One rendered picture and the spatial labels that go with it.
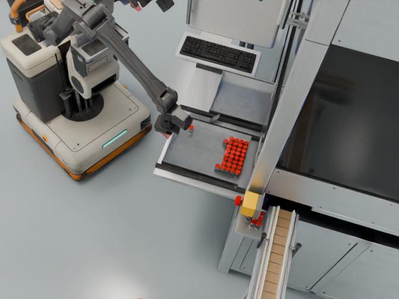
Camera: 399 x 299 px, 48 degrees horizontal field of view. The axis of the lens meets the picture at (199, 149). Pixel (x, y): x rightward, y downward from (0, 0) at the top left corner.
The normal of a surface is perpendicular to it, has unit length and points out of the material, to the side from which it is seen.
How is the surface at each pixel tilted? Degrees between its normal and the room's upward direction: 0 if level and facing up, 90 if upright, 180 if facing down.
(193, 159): 0
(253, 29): 90
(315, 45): 90
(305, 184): 90
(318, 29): 90
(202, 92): 0
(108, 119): 0
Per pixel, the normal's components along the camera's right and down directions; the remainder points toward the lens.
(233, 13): -0.28, 0.79
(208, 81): 0.09, -0.54
